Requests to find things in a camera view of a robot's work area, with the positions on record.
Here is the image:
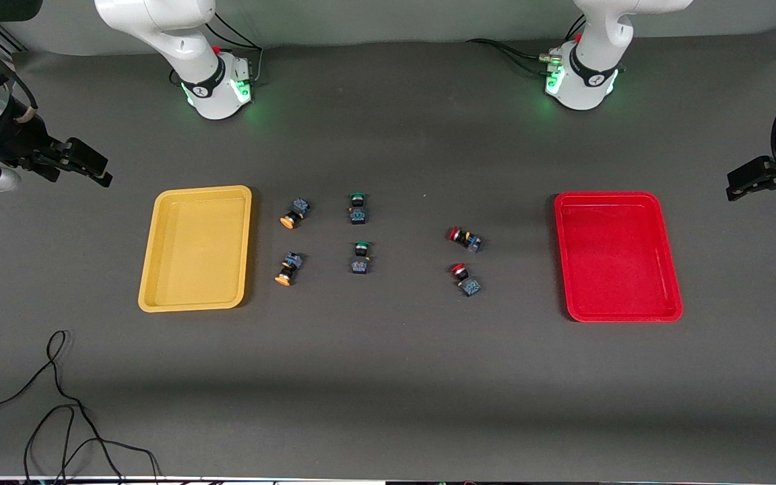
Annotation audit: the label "yellow push button switch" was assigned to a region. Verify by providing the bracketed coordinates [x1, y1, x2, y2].
[280, 197, 313, 230]
[274, 251, 305, 287]

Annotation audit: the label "red push button switch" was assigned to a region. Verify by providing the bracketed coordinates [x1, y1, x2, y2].
[447, 226, 484, 254]
[451, 263, 484, 298]

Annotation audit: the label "yellow plastic tray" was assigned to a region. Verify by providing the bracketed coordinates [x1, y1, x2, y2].
[137, 185, 253, 313]

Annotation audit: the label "red plastic tray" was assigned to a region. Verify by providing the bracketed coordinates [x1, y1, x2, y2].
[554, 191, 684, 323]

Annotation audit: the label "dark grey table mat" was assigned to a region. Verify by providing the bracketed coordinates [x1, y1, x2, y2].
[0, 26, 776, 483]

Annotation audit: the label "black right arm base cables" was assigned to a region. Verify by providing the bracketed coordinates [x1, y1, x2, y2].
[205, 13, 265, 86]

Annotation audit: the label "black arm base cables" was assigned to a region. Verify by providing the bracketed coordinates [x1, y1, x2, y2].
[466, 15, 587, 78]
[205, 13, 265, 86]

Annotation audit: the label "thin black loose cable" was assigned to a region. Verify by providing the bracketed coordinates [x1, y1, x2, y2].
[0, 330, 161, 485]

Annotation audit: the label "black left arm base cables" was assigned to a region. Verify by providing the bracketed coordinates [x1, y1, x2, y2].
[466, 15, 587, 78]

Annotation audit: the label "green push button switch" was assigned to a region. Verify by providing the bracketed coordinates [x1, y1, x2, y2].
[347, 192, 370, 226]
[350, 241, 373, 276]

